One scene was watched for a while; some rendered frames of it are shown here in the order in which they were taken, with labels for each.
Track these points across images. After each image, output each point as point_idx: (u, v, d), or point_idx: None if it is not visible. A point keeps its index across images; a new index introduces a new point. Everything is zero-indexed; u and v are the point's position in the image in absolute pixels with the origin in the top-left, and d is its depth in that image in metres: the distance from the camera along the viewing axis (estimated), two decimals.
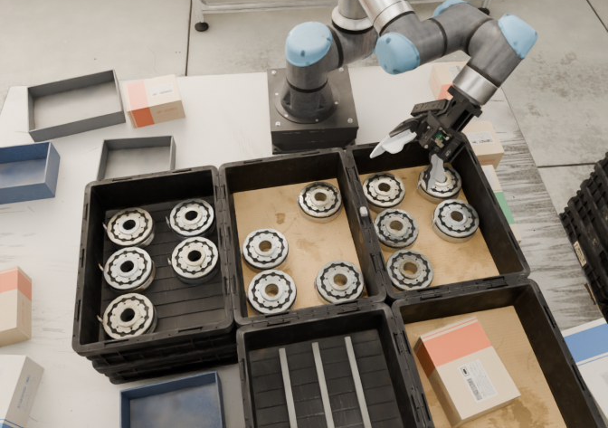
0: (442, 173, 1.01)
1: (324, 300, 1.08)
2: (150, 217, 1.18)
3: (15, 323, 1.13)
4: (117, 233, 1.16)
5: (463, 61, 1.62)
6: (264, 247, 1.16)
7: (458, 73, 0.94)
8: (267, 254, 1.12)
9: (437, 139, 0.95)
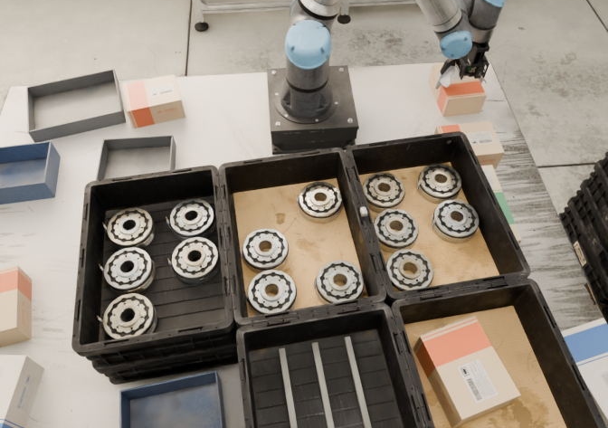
0: (483, 79, 1.52)
1: (324, 300, 1.08)
2: (150, 217, 1.18)
3: (15, 323, 1.13)
4: (117, 233, 1.16)
5: None
6: (264, 247, 1.17)
7: None
8: (267, 254, 1.12)
9: (469, 70, 1.47)
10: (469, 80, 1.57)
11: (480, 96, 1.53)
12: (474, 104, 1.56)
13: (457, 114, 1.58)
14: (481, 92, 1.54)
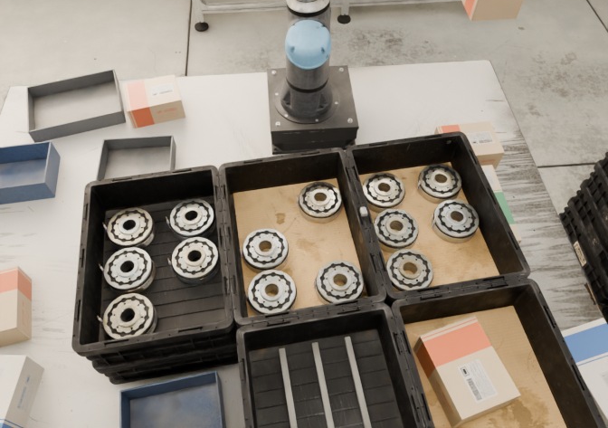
0: None
1: (324, 300, 1.08)
2: (150, 217, 1.18)
3: (15, 323, 1.13)
4: (117, 233, 1.16)
5: None
6: (264, 247, 1.17)
7: None
8: (267, 254, 1.12)
9: None
10: None
11: None
12: (510, 4, 1.28)
13: (489, 18, 1.30)
14: None
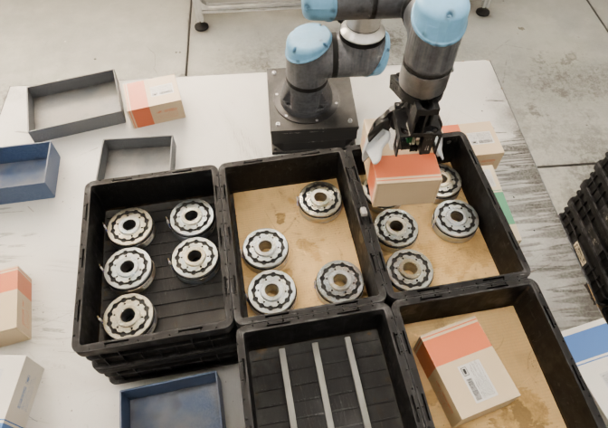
0: (438, 152, 0.91)
1: (324, 300, 1.08)
2: (150, 217, 1.18)
3: (15, 323, 1.13)
4: (117, 233, 1.16)
5: None
6: (264, 247, 1.17)
7: (400, 69, 0.79)
8: (267, 254, 1.12)
9: (409, 141, 0.86)
10: (416, 152, 0.96)
11: (432, 180, 0.92)
12: (423, 191, 0.95)
13: (396, 204, 0.98)
14: (435, 174, 0.93)
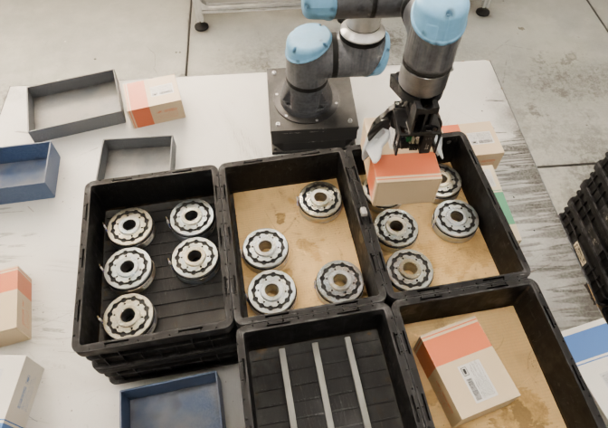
0: (438, 151, 0.91)
1: (324, 300, 1.08)
2: (150, 217, 1.18)
3: (15, 323, 1.13)
4: (117, 233, 1.16)
5: None
6: (264, 247, 1.17)
7: (400, 68, 0.79)
8: (267, 254, 1.12)
9: (409, 140, 0.86)
10: (416, 151, 0.96)
11: (432, 179, 0.92)
12: (423, 190, 0.95)
13: (396, 203, 0.98)
14: (434, 173, 0.93)
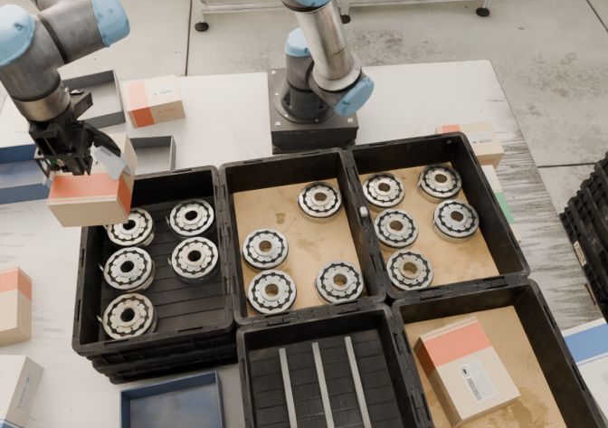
0: (108, 173, 0.89)
1: (324, 300, 1.08)
2: (150, 217, 1.18)
3: (15, 323, 1.13)
4: (117, 233, 1.16)
5: (115, 135, 0.98)
6: (264, 247, 1.17)
7: None
8: (267, 254, 1.12)
9: (56, 162, 0.83)
10: (101, 171, 0.93)
11: (104, 201, 0.89)
12: (106, 212, 0.92)
13: (87, 224, 0.95)
14: (110, 194, 0.90)
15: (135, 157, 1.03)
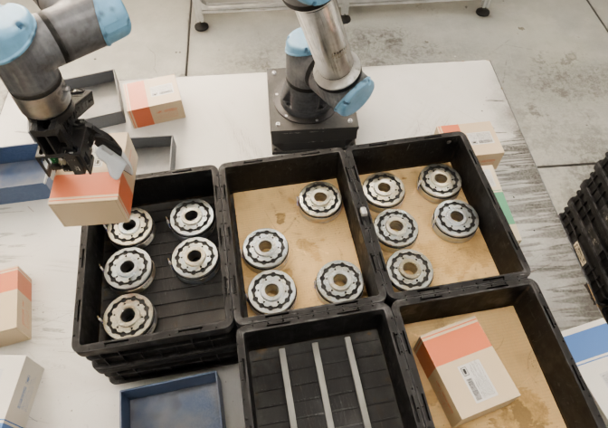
0: (109, 172, 0.89)
1: (324, 300, 1.08)
2: (150, 217, 1.18)
3: (15, 323, 1.13)
4: (117, 233, 1.16)
5: (116, 134, 0.98)
6: (264, 247, 1.17)
7: None
8: (267, 254, 1.12)
9: (58, 161, 0.83)
10: (103, 171, 0.93)
11: (106, 200, 0.89)
12: (107, 211, 0.92)
13: (88, 223, 0.95)
14: (111, 194, 0.90)
15: (136, 156, 1.03)
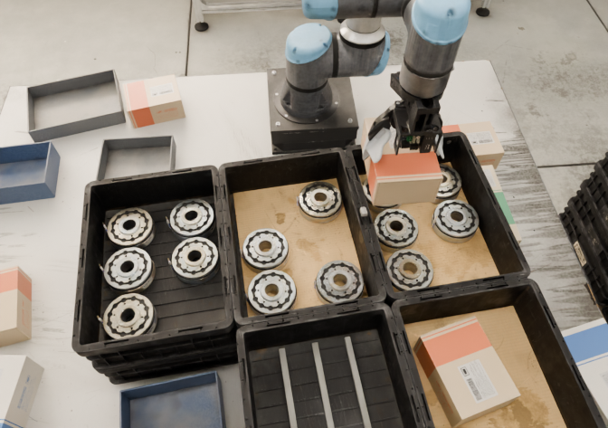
0: (438, 151, 0.91)
1: (324, 300, 1.08)
2: (150, 217, 1.18)
3: (15, 323, 1.13)
4: (117, 233, 1.16)
5: None
6: (264, 247, 1.17)
7: (401, 68, 0.79)
8: (267, 254, 1.12)
9: (409, 139, 0.86)
10: (417, 151, 0.96)
11: (432, 179, 0.92)
12: (423, 190, 0.95)
13: (396, 203, 0.98)
14: (435, 173, 0.93)
15: None
